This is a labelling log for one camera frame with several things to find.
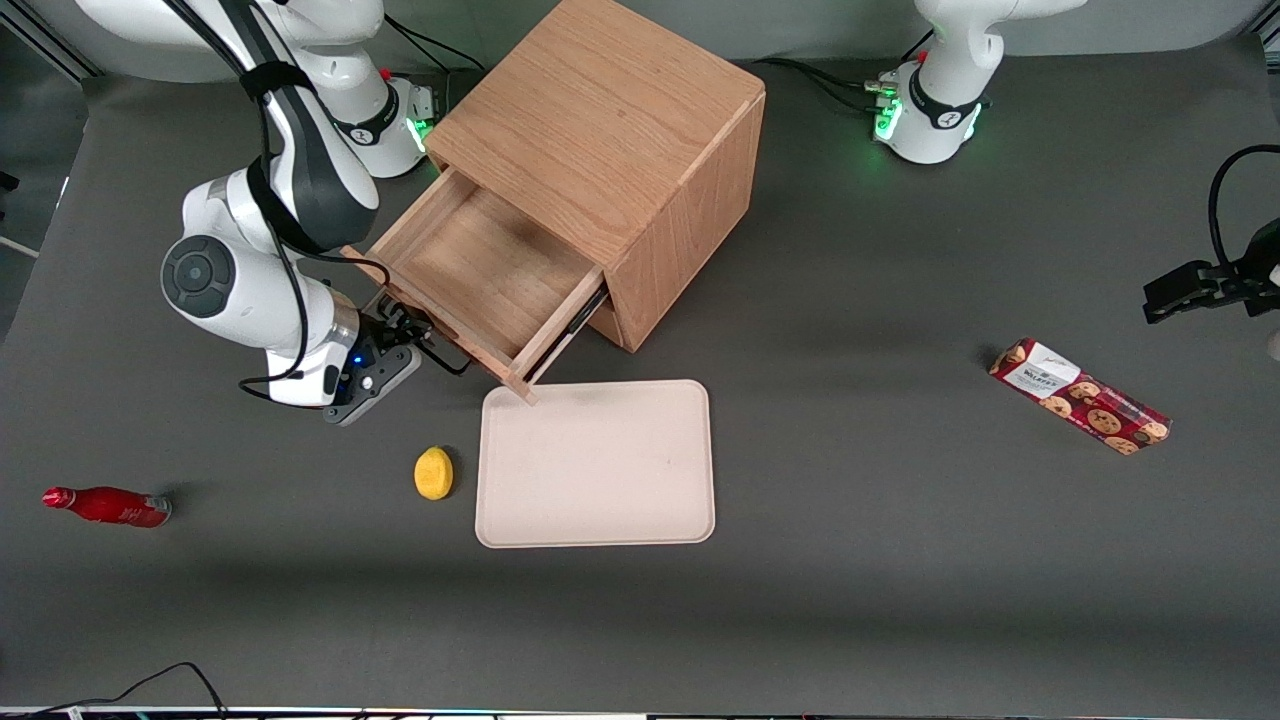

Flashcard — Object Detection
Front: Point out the wooden drawer front panel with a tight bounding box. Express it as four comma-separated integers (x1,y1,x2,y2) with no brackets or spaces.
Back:
574,298,623,348

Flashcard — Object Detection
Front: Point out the black looped cable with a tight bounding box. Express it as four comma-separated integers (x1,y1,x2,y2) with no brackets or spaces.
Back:
1207,145,1280,267

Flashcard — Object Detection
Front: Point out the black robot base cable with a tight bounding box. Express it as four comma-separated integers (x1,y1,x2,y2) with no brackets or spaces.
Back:
383,15,487,74
765,56,898,114

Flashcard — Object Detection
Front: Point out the aluminium frame profile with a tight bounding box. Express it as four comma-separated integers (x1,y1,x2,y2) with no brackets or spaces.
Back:
0,0,101,81

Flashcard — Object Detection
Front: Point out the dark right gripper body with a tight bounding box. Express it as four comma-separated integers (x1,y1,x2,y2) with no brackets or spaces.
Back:
358,296,419,353

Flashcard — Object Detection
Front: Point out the oak wooden drawer cabinet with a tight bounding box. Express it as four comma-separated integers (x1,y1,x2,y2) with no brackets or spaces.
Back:
425,0,768,354

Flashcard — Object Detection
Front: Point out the wooden drawer with shallow tray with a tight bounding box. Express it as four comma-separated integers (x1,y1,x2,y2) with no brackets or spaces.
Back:
343,167,608,406

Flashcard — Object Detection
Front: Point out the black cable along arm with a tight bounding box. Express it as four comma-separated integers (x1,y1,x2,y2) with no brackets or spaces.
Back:
165,0,313,403

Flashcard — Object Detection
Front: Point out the red soda bottle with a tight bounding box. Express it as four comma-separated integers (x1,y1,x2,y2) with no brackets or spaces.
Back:
42,486,173,529

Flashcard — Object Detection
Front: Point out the yellow lemon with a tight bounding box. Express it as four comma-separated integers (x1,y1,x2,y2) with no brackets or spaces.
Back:
414,446,455,501

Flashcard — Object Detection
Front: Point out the thin black floor cable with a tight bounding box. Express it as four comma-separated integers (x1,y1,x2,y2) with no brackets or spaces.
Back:
30,662,229,718

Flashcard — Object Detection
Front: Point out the beige rectangular plastic tray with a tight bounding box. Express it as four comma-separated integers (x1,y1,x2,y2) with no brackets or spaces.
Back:
475,379,717,550

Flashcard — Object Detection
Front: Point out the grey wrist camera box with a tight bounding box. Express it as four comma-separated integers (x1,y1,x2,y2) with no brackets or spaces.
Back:
323,345,423,428

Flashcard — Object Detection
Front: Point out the black metal drawer handle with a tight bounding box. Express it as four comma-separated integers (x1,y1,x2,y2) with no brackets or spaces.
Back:
567,289,609,334
418,338,472,378

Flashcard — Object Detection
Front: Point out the red cookie package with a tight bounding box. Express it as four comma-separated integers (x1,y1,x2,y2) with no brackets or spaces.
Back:
989,338,1172,457

